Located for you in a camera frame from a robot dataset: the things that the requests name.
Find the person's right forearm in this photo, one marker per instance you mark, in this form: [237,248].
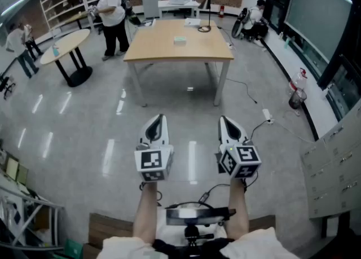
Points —
[238,210]

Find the white power strip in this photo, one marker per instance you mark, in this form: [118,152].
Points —
[267,114]

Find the large clear plastic bottle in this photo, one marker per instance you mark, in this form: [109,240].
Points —
[299,80]

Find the white book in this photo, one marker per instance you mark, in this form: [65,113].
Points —
[192,22]

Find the black desk lamp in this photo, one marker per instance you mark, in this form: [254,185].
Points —
[209,1]

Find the blue spray bottle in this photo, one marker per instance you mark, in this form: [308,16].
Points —
[55,51]

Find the person's left forearm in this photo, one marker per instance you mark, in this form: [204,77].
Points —
[145,212]

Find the green box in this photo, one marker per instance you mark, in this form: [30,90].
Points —
[74,249]

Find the black office chair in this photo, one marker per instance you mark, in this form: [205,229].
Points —
[6,84]

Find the grey window blind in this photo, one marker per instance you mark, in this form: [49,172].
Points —
[316,15]

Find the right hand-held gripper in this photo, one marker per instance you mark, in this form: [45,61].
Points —
[242,159]

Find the black chest camera mount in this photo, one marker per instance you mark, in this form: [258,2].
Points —
[194,217]

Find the round table with black base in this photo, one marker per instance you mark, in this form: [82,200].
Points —
[66,44]

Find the person's white shirt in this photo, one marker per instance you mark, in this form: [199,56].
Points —
[253,246]

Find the white shelving unit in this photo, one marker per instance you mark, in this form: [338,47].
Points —
[65,4]

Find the small white table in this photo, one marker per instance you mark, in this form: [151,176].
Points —
[177,4]

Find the grey filing cabinet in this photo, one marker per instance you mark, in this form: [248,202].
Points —
[332,167]

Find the grey metal rack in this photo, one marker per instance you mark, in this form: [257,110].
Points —
[31,210]

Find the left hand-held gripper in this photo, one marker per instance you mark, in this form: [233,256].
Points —
[149,162]

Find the wooden table with white legs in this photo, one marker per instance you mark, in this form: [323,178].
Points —
[180,46]

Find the blue book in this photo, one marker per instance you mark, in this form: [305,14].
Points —
[148,22]

